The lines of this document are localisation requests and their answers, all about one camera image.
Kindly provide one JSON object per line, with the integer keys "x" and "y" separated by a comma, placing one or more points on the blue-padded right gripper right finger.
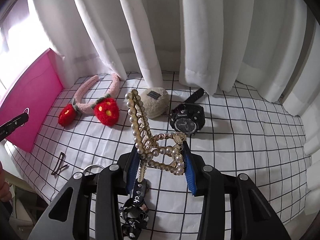
{"x": 188, "y": 169}

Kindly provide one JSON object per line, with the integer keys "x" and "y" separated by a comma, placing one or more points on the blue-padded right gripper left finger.
{"x": 133, "y": 162}

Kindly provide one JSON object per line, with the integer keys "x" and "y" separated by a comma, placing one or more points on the pearl gold hair claw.
{"x": 152, "y": 137}

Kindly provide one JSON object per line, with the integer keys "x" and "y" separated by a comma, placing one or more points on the black printed hair scrunchie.
{"x": 134, "y": 212}

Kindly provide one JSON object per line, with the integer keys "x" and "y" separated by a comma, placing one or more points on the black wrist watch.
{"x": 188, "y": 117}

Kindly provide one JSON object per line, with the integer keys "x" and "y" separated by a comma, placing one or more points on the dark metal hair clip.
{"x": 60, "y": 165}

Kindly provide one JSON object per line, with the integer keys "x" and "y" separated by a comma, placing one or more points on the pink strawberry plush headband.
{"x": 105, "y": 108}

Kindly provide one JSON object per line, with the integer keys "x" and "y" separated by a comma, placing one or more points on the person's left hand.
{"x": 5, "y": 193}

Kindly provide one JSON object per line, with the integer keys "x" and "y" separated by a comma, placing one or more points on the pink plastic storage bin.
{"x": 34, "y": 92}

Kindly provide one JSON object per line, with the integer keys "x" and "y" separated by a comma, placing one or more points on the white black grid tablecloth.
{"x": 242, "y": 133}

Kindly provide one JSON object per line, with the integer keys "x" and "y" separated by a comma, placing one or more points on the beige fluffy round pouch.
{"x": 155, "y": 101}

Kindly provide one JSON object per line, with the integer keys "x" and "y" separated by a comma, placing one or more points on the white curtain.
{"x": 272, "y": 45}

